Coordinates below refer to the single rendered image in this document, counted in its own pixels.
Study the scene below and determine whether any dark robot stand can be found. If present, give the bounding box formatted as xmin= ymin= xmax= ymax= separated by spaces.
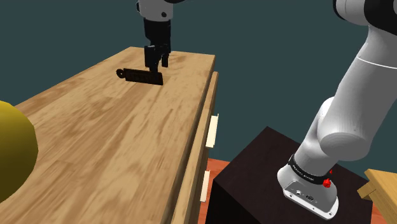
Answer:
xmin=205 ymin=125 xmax=373 ymax=224

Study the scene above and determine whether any wooden chest of drawers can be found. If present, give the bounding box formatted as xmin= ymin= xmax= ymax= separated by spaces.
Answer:
xmin=0 ymin=46 xmax=220 ymax=224

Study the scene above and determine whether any black flat remote control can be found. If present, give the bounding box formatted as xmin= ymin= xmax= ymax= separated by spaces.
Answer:
xmin=116 ymin=67 xmax=164 ymax=87

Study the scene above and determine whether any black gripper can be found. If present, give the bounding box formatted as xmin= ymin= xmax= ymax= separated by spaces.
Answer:
xmin=143 ymin=17 xmax=172 ymax=73

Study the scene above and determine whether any yellow round object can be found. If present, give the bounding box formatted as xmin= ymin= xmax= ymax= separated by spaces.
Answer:
xmin=0 ymin=100 xmax=39 ymax=204

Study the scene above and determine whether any light wooden furniture piece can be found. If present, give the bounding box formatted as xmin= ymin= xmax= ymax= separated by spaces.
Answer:
xmin=356 ymin=168 xmax=397 ymax=224

